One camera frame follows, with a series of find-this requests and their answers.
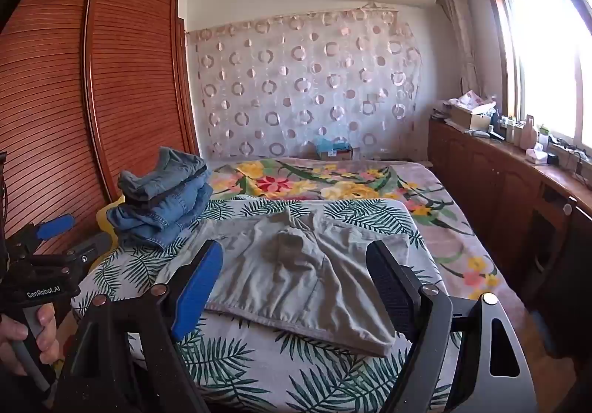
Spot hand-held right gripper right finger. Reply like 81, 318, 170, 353
365, 239, 539, 413

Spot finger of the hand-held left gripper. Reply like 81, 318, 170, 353
7, 214, 77, 259
58, 232, 116, 276

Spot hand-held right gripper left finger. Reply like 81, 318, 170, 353
53, 239, 225, 413

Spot grey pants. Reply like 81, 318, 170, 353
155, 205, 410, 358

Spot person's left hand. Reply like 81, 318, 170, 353
0, 304, 58, 377

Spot yellow cloth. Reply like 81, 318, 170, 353
90, 195, 125, 275

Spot blue folded jeans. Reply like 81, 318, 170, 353
106, 175, 213, 252

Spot grey-blue folded jeans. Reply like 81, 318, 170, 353
117, 146, 209, 205

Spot leaf print bedsheet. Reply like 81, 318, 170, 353
71, 195, 463, 413

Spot floral blanket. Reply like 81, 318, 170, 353
203, 156, 505, 303

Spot wooden low cabinet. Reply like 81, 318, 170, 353
428, 114, 592, 349

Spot blue plastic bag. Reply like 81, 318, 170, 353
314, 135, 352, 155

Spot wooden louvred wardrobe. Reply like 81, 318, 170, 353
0, 0, 202, 256

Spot dark board with knob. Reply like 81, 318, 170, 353
546, 195, 592, 358

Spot circle patterned sheer curtain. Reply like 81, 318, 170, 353
185, 8, 424, 159

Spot beige window curtain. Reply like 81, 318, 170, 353
437, 0, 482, 94

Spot window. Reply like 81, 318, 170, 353
478, 0, 592, 150

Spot power strip with cables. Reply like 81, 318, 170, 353
552, 142, 592, 173

